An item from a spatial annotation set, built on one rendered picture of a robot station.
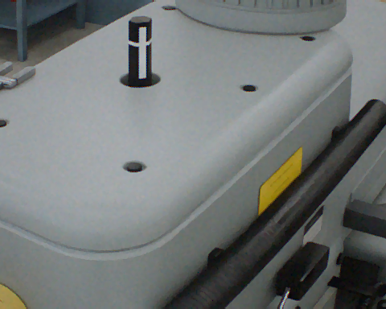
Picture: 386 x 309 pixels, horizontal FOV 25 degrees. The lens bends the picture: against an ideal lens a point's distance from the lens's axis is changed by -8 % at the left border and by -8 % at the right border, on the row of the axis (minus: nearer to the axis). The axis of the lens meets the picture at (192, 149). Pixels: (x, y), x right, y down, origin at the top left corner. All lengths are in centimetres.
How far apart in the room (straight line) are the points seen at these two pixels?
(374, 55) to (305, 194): 48
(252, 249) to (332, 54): 26
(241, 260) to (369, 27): 72
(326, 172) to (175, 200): 23
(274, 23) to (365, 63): 33
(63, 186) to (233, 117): 17
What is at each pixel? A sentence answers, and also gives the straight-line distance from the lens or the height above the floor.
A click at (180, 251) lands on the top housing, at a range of 71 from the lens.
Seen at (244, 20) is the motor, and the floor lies 191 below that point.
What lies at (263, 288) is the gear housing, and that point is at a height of 168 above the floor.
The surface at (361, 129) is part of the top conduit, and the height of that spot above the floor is 180.
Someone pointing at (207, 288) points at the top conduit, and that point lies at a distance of 72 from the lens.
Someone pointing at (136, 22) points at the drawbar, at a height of 195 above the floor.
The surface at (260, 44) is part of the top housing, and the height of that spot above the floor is 189.
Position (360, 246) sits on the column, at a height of 152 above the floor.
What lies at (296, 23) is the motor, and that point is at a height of 190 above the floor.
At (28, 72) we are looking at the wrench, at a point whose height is 190.
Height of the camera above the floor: 223
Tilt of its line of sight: 28 degrees down
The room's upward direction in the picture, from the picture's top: straight up
